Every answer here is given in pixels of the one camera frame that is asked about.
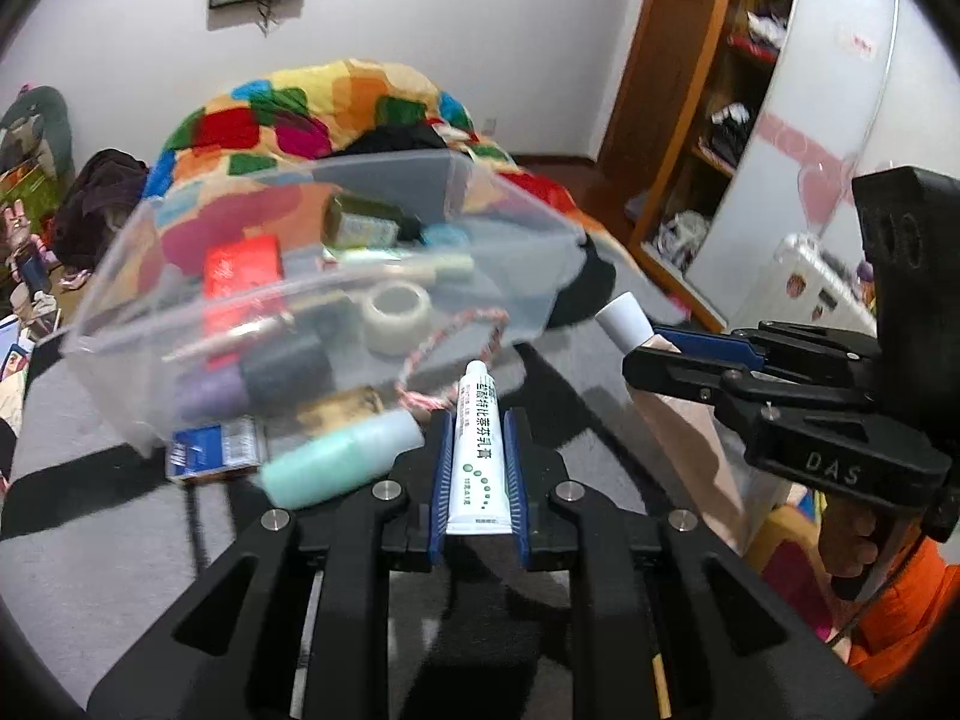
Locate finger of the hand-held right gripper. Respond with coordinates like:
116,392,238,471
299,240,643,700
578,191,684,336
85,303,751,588
621,345,758,410
649,319,878,377

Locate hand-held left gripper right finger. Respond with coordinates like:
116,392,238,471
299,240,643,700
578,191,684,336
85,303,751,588
502,409,875,720

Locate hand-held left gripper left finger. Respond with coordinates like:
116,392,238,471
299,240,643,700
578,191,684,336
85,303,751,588
86,411,455,720

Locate white toothpaste tube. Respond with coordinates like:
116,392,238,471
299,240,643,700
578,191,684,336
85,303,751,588
444,360,515,537

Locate beige cosmetic tube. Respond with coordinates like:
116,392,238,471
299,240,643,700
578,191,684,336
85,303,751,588
596,291,755,556

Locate braided rope ring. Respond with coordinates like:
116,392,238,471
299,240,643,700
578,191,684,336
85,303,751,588
394,304,511,413

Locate white tape roll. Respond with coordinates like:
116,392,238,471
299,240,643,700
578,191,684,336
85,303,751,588
364,281,434,353

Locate light green tube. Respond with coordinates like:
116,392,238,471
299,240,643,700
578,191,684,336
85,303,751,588
330,247,477,278

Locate green glass spray bottle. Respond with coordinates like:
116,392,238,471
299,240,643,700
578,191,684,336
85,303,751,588
322,191,425,248

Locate red packet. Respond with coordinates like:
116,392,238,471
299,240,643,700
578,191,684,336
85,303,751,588
202,235,286,301

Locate clear plastic box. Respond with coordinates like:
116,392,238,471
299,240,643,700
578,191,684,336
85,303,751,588
60,148,586,451

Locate person's right forearm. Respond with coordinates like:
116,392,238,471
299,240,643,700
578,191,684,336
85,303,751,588
847,532,960,691

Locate person's right hand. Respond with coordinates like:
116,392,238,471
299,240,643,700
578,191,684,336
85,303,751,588
819,499,901,601

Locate white plastic bag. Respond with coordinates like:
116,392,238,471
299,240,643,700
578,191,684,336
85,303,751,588
652,210,710,271

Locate mint green bottle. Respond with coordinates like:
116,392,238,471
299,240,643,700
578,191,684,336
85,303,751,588
259,412,425,509

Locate white suitcase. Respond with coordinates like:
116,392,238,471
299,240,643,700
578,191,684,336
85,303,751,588
731,232,878,335

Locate gold brown packet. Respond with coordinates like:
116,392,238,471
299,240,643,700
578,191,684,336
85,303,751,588
296,386,387,436

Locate black round jar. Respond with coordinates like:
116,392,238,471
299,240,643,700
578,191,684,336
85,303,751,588
240,330,335,406

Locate blue card box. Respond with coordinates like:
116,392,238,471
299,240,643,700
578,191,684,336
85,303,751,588
165,416,269,485

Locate purple round jar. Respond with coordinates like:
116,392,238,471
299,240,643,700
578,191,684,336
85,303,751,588
172,371,248,425

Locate wooden bookshelf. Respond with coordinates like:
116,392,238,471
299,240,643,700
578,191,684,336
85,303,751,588
596,0,807,331

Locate white wardrobe door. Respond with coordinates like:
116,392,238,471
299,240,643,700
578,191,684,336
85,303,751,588
686,0,960,316

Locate grey black patterned blanket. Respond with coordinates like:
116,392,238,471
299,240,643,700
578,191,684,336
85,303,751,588
0,300,751,720

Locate black garment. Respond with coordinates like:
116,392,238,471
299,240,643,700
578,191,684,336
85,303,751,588
345,122,451,158

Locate colourful patchwork quilt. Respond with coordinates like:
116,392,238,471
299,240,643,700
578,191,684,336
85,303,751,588
142,56,856,653

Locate dark purple clothes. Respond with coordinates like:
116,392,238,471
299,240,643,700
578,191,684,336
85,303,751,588
52,150,151,275

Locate pink bunny toy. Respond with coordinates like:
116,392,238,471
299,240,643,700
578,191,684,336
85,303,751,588
0,202,35,248

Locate grey neck pillow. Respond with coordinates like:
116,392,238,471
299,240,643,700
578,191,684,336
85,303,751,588
0,86,72,173

